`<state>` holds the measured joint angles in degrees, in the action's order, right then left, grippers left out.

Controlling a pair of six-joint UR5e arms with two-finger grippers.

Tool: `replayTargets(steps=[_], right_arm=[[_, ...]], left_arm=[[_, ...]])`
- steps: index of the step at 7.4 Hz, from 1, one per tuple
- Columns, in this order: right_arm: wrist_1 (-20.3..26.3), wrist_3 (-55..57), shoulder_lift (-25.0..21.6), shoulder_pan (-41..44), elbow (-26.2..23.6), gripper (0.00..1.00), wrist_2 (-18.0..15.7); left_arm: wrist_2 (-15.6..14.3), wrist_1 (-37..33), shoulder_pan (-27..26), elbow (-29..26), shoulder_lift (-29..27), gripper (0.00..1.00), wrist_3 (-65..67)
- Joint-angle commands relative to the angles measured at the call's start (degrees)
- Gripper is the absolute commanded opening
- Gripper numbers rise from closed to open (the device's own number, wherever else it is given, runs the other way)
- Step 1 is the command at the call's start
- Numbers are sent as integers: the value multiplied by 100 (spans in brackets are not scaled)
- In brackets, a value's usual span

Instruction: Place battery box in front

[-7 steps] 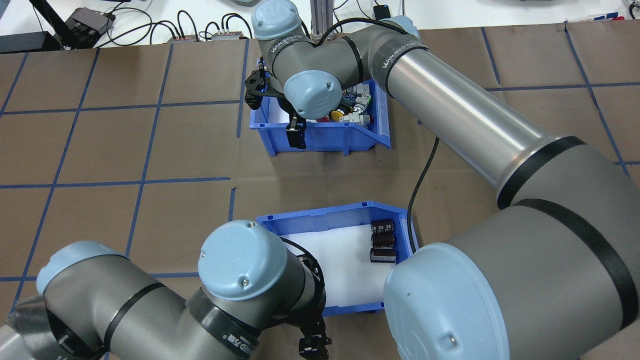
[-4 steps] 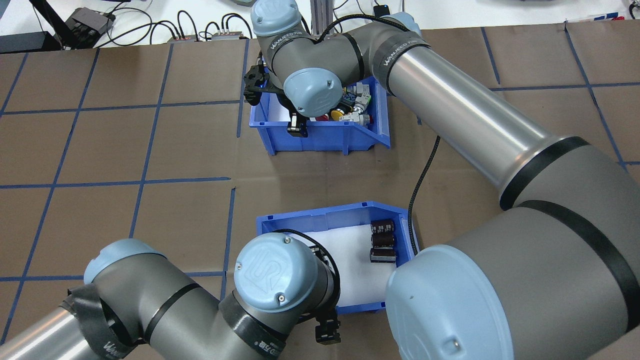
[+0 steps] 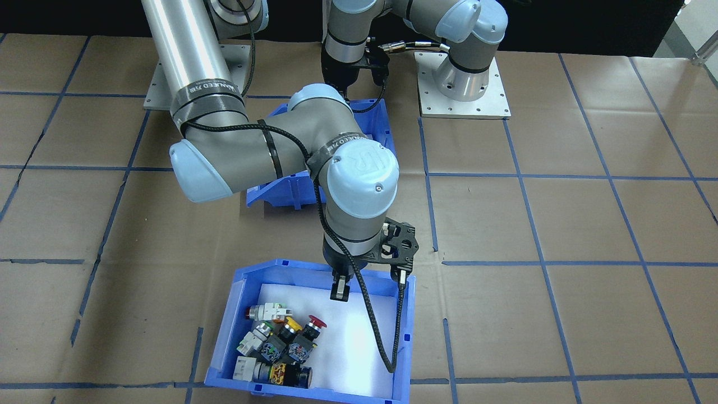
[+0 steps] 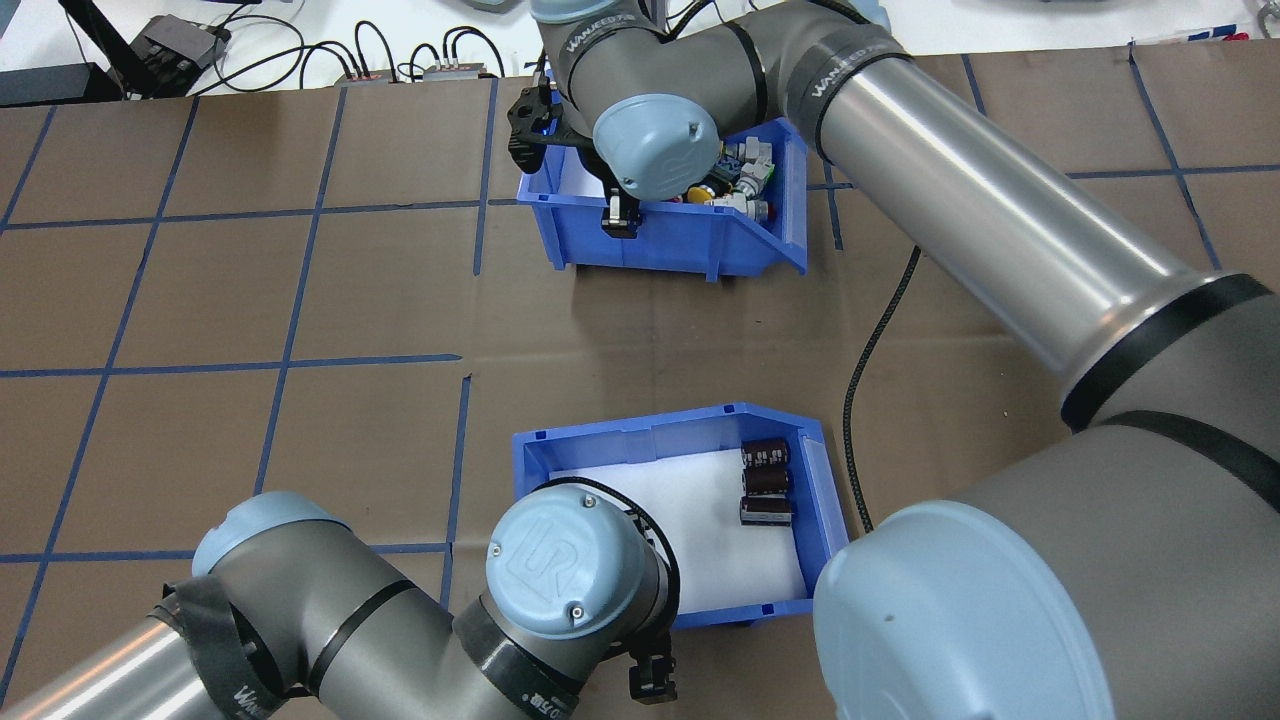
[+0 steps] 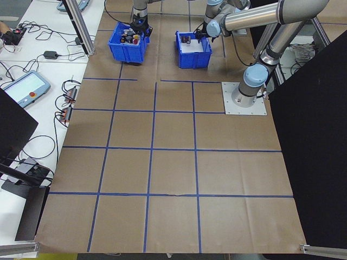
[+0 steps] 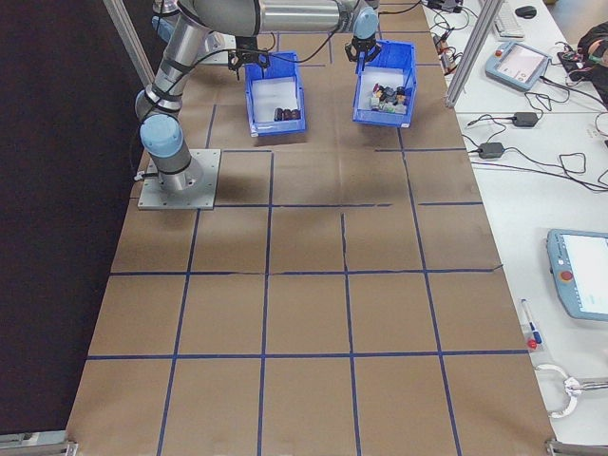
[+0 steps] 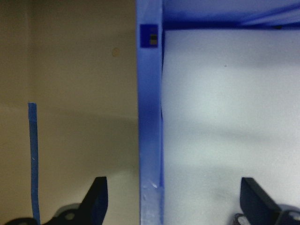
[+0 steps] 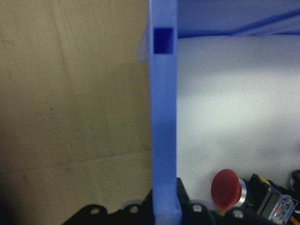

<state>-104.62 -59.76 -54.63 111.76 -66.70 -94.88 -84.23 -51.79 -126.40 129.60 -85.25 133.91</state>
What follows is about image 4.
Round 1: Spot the blue bin holding push buttons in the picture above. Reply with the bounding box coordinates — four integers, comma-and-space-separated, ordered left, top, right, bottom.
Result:
515, 70, 809, 281

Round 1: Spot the blue bin holding capacitors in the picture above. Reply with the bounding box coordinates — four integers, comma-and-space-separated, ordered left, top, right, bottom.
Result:
512, 403, 853, 633

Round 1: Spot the black power adapter box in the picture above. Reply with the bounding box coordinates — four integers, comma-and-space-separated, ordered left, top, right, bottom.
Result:
128, 14, 233, 98

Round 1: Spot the white foam liner under buttons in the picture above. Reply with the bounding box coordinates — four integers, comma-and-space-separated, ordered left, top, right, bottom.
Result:
555, 140, 701, 206

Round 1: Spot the white foam liner under capacitors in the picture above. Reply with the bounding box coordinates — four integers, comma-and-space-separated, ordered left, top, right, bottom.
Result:
548, 447, 809, 616

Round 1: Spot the black stand bar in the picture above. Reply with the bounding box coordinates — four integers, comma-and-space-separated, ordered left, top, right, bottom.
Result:
60, 0, 151, 96

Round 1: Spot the black flat device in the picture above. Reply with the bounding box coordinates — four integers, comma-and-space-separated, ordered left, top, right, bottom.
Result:
0, 62, 126, 107

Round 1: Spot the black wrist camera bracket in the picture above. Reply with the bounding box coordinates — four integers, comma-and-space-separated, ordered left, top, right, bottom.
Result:
508, 82, 601, 179

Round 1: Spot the black strap on arm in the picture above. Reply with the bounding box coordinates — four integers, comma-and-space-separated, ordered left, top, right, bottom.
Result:
150, 575, 293, 720
785, 25, 913, 136
548, 8, 669, 63

